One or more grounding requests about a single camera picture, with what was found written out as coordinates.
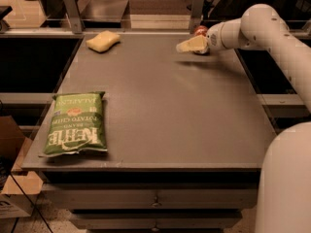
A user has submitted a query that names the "black cable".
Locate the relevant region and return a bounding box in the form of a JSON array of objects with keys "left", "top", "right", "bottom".
[{"left": 0, "top": 158, "right": 54, "bottom": 233}]

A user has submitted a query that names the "cardboard box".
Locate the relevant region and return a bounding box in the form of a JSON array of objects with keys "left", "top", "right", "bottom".
[{"left": 0, "top": 116, "right": 43, "bottom": 218}]

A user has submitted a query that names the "upper cabinet drawer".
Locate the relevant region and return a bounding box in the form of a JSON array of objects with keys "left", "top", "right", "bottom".
[{"left": 42, "top": 183, "right": 257, "bottom": 210}]

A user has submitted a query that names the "lower cabinet drawer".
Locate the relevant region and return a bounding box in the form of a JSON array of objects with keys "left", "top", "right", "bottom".
[{"left": 70, "top": 211, "right": 242, "bottom": 230}]

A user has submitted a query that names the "right metal bracket post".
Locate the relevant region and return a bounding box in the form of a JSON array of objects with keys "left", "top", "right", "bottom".
[{"left": 190, "top": 0, "right": 204, "bottom": 33}]

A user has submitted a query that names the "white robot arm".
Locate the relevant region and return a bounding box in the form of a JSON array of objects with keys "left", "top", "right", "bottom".
[{"left": 176, "top": 4, "right": 311, "bottom": 233}]

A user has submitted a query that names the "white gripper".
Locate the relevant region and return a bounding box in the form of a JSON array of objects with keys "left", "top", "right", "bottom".
[{"left": 176, "top": 22, "right": 227, "bottom": 53}]

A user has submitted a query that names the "left metal bracket post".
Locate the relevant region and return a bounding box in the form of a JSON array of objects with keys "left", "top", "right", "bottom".
[{"left": 63, "top": 0, "right": 84, "bottom": 34}]

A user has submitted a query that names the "green jalapeno chip bag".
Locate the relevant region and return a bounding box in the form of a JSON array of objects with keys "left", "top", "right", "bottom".
[{"left": 42, "top": 91, "right": 107, "bottom": 157}]

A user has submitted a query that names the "metal bracket post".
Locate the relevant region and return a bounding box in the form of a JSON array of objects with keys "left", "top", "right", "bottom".
[
  {"left": 63, "top": 0, "right": 84, "bottom": 34},
  {"left": 190, "top": 0, "right": 204, "bottom": 33}
]

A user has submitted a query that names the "red coke can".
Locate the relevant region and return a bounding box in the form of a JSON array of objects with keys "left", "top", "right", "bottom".
[{"left": 193, "top": 25, "right": 209, "bottom": 55}]

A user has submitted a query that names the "cabinet drawer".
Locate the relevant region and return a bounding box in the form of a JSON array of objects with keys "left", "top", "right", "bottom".
[
  {"left": 42, "top": 183, "right": 257, "bottom": 210},
  {"left": 70, "top": 211, "right": 242, "bottom": 230}
]

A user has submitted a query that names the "yellow sponge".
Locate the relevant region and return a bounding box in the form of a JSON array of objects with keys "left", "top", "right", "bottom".
[{"left": 86, "top": 30, "right": 121, "bottom": 52}]

